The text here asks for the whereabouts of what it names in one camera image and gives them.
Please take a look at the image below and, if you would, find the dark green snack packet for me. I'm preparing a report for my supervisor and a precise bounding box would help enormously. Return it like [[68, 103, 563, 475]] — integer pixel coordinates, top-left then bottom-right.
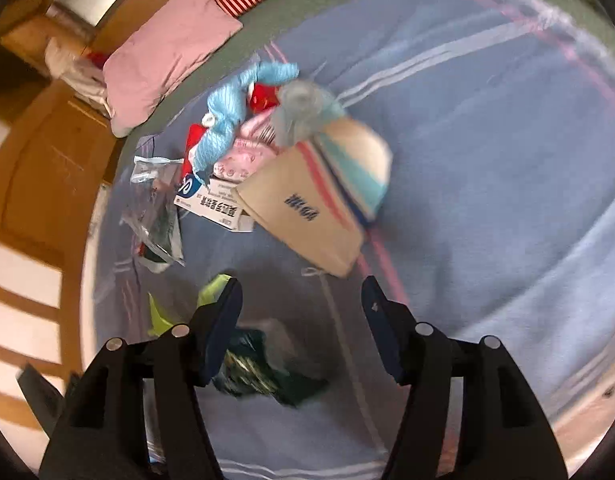
[[212, 328, 328, 408]]

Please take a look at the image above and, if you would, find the green paper scrap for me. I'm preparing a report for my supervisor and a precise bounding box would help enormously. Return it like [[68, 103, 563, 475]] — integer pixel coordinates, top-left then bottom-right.
[[147, 273, 232, 337]]

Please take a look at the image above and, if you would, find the clear plastic wrapper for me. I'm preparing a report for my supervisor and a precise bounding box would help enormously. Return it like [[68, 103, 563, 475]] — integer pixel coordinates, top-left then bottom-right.
[[122, 156, 185, 273]]

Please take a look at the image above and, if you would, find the blue white paper box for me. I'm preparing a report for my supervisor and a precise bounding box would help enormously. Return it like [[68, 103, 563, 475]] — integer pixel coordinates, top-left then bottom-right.
[[174, 174, 256, 233]]

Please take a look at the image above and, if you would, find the red plastic wrapper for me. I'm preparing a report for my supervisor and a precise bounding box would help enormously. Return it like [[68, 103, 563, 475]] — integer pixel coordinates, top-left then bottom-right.
[[181, 122, 207, 178]]

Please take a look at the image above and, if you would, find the pink plastic bag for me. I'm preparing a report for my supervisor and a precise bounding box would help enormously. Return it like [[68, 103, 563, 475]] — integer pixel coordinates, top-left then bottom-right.
[[213, 107, 280, 183]]

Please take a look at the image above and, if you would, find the light blue cloth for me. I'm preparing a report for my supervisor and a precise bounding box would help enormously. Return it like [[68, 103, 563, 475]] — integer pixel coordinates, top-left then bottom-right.
[[190, 62, 300, 184]]

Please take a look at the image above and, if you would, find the red cigarette box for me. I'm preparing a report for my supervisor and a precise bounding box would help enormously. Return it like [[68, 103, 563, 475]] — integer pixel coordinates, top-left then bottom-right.
[[248, 82, 280, 114]]

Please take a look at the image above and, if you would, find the blue striped bed sheet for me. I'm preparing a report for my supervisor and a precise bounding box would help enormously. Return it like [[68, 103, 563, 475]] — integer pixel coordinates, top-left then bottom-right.
[[94, 0, 615, 479]]

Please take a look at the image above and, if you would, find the pink pillow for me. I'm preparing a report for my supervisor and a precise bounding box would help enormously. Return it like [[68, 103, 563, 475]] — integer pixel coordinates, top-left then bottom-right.
[[102, 0, 242, 138]]

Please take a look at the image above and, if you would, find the wooden bunk bed frame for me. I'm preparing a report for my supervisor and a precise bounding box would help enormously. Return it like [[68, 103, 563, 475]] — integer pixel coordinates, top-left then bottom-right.
[[0, 0, 269, 441]]

